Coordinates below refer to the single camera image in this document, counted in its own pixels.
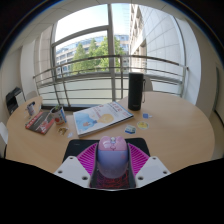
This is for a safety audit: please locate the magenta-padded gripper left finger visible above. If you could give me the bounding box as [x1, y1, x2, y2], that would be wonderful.
[53, 143, 99, 189]

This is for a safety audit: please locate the metal balcony railing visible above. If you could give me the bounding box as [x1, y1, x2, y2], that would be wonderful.
[32, 54, 190, 107]

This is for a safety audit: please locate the black insulated drink bottle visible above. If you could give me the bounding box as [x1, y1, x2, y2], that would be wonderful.
[127, 72, 147, 112]

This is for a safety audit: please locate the light blue illustrated magazine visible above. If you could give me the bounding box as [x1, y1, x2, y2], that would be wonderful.
[72, 101, 135, 138]

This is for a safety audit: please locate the black mouse pad red print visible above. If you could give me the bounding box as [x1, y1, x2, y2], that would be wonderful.
[62, 137, 151, 190]

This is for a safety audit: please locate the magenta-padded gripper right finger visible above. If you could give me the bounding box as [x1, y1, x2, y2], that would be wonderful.
[126, 143, 172, 189]

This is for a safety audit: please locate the pale blue sticker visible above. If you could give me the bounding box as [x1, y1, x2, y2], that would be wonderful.
[124, 124, 137, 135]

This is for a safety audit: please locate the round yellow sticker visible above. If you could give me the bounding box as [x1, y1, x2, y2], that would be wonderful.
[136, 120, 150, 131]

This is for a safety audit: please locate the black file holder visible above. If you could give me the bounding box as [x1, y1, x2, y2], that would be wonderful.
[5, 86, 26, 115]

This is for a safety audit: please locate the small white bottle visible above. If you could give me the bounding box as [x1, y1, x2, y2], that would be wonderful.
[26, 101, 36, 118]

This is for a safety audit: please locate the white chair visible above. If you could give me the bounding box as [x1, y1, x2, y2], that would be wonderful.
[143, 75, 154, 93]

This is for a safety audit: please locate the pink and lilac computer mouse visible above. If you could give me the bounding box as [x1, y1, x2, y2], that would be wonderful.
[96, 135, 129, 179]

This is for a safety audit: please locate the white printed cup with plant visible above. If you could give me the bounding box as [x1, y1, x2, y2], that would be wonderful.
[50, 105, 68, 126]

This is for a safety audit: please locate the red and black booklet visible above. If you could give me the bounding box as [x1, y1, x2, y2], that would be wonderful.
[25, 109, 55, 135]

